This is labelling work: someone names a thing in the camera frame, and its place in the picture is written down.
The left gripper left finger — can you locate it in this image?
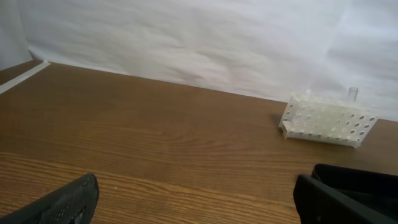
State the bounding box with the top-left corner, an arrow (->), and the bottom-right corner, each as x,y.
0,173 -> 100,224

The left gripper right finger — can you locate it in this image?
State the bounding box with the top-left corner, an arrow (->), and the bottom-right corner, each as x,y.
293,174 -> 398,224

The clear test tube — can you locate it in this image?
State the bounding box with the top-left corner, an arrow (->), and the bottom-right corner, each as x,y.
347,86 -> 359,103

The black tray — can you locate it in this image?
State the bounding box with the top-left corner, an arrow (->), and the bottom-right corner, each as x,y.
310,164 -> 398,222

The white test tube rack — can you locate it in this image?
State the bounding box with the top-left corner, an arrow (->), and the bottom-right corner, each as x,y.
279,92 -> 379,149

